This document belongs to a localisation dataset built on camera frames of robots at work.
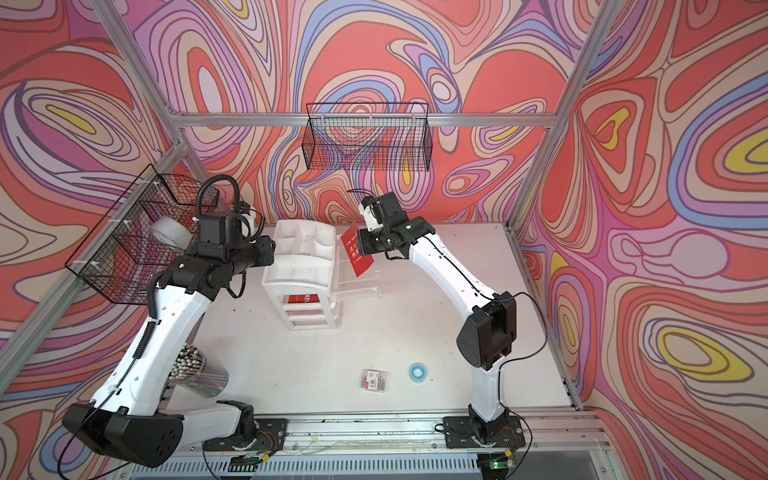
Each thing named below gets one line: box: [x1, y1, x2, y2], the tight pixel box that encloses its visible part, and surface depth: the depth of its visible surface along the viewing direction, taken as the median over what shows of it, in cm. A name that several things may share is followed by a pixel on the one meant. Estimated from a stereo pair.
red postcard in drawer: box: [288, 294, 320, 303], surface depth 92 cm
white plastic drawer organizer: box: [262, 219, 337, 331], surface depth 84 cm
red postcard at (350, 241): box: [341, 222, 374, 278], surface depth 86 cm
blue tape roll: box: [408, 362, 427, 383], surface depth 84 cm
